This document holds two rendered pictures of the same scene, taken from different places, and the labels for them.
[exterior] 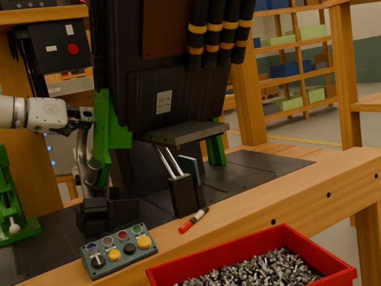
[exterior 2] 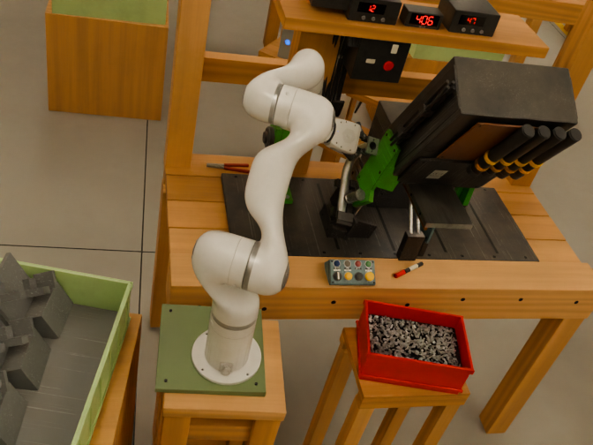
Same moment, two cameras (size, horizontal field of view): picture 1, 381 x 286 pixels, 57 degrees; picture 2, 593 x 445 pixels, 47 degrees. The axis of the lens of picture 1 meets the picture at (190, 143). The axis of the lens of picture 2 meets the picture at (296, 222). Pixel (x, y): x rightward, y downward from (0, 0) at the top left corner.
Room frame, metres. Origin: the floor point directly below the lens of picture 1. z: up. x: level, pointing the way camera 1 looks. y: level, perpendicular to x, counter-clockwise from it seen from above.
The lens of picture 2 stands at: (-0.89, 0.18, 2.36)
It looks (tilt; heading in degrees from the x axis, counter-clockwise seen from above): 39 degrees down; 8
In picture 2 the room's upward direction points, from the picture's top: 15 degrees clockwise
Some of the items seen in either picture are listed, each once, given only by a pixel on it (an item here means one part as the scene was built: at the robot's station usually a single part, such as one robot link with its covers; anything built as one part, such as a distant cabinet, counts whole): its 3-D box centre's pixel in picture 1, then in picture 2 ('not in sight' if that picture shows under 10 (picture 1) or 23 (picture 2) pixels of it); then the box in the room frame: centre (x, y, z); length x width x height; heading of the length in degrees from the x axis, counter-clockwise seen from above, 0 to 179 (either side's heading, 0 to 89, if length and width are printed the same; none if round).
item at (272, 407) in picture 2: not in sight; (224, 365); (0.28, 0.44, 0.83); 0.32 x 0.32 x 0.04; 23
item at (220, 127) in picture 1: (169, 131); (428, 188); (1.03, 0.06, 1.11); 0.39 x 0.16 x 0.03; 28
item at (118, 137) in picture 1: (111, 124); (386, 165); (0.99, 0.21, 1.17); 0.13 x 0.12 x 0.20; 118
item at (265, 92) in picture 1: (255, 88); not in sight; (10.93, -2.30, 0.37); 1.20 x 0.81 x 0.74; 118
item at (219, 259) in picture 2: not in sight; (228, 275); (0.27, 0.47, 1.17); 0.19 x 0.12 x 0.24; 94
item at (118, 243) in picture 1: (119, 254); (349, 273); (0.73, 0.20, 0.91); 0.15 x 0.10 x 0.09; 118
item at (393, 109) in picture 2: (149, 138); (410, 157); (1.25, 0.14, 1.07); 0.30 x 0.18 x 0.34; 118
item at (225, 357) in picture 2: not in sight; (230, 335); (0.28, 0.44, 0.96); 0.19 x 0.19 x 0.18
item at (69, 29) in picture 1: (59, 48); (376, 52); (1.21, 0.37, 1.42); 0.17 x 0.12 x 0.15; 118
